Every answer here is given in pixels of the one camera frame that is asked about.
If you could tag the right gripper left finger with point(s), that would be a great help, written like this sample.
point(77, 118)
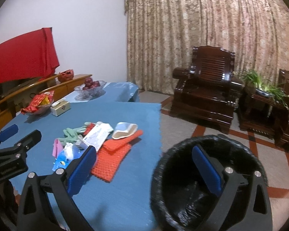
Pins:
point(35, 211)

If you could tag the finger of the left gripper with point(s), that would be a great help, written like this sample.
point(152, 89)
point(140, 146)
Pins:
point(22, 146)
point(8, 132)

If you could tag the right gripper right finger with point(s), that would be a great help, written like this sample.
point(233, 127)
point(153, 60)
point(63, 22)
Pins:
point(224, 183)

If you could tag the blue plastic bag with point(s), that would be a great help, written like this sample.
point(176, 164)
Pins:
point(69, 153)

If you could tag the green rubber glove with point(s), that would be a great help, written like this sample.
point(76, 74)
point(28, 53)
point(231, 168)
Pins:
point(72, 135)

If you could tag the red plastic bag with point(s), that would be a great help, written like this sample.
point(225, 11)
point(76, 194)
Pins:
point(89, 128)

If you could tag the white printed package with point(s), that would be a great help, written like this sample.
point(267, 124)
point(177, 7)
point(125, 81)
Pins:
point(97, 135)

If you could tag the orange bubble mesh mat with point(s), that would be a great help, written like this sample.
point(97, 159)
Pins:
point(111, 155)

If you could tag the black trash bin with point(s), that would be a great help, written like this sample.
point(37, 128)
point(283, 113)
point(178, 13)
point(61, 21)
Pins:
point(180, 199)

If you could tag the pink wrapper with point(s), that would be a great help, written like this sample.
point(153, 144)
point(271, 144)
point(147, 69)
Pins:
point(57, 148)

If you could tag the wooden sideboard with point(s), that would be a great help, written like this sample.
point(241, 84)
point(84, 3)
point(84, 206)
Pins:
point(22, 94)

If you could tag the red snack packets dish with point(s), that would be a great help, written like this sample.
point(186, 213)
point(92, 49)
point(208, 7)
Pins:
point(39, 104)

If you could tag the tissue box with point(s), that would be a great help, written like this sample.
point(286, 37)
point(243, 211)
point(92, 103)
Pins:
point(60, 107)

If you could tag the glass fruit bowl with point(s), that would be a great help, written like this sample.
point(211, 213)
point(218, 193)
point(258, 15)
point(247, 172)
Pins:
point(90, 93)

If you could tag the red ornament on sideboard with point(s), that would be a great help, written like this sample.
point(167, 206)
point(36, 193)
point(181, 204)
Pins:
point(66, 76)

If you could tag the red apples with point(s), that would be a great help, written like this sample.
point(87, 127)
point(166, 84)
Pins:
point(90, 84)

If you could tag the red cloth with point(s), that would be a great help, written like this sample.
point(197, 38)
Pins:
point(29, 55)

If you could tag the white blue paper cup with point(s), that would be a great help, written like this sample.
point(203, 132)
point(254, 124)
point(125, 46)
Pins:
point(124, 130)

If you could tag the dark wooden side table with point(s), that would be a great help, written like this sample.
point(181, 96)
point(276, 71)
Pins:
point(260, 114)

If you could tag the green potted plant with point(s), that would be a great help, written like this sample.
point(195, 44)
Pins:
point(264, 86)

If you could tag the patterned beige curtain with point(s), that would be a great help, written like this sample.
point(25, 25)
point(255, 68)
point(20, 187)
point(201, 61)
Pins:
point(162, 33)

